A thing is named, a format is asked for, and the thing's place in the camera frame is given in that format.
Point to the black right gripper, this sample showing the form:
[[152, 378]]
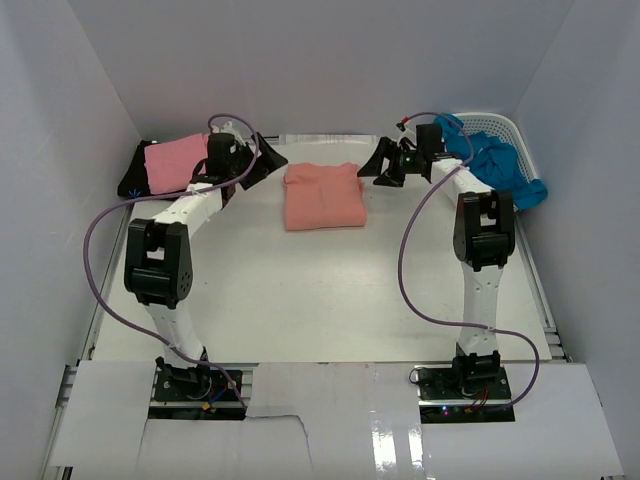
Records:
[[375, 166]]

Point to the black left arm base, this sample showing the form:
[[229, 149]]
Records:
[[196, 393]]

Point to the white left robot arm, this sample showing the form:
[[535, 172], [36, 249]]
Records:
[[158, 261]]

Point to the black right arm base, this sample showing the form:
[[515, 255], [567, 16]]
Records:
[[442, 401]]

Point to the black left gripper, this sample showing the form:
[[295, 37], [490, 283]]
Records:
[[265, 165]]

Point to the folded black t-shirt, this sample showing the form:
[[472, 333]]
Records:
[[134, 183]]

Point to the folded pink t-shirt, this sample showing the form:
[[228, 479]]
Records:
[[170, 165]]

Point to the white paper label sheet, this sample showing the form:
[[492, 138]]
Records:
[[290, 139]]

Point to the white perforated plastic basket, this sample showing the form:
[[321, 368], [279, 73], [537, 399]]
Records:
[[506, 130]]

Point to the salmon pink t-shirt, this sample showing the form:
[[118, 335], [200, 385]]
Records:
[[321, 197]]

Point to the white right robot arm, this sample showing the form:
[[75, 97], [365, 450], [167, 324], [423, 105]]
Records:
[[483, 240]]

